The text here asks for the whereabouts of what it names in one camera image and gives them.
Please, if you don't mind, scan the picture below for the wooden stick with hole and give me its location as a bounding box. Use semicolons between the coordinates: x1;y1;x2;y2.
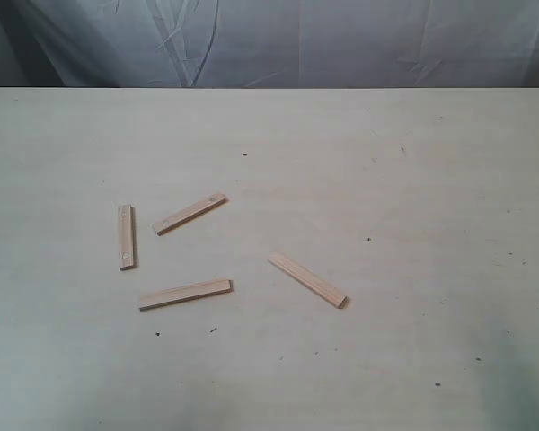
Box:
118;205;137;271

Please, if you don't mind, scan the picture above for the white backdrop cloth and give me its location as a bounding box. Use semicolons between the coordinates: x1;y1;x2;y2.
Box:
0;1;539;88

